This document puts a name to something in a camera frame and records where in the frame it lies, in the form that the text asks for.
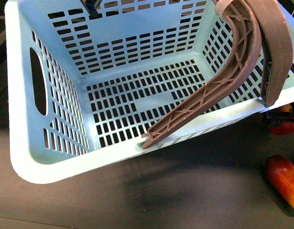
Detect light blue plastic basket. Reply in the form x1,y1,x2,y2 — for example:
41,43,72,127
5,0,294,185

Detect brown basket handle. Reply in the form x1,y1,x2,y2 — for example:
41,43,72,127
246,0,293,107
142,0,262,149

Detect red apple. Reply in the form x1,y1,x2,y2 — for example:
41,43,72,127
263,104,294,135

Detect red yellow mango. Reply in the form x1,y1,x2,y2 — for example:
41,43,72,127
265,155,294,209

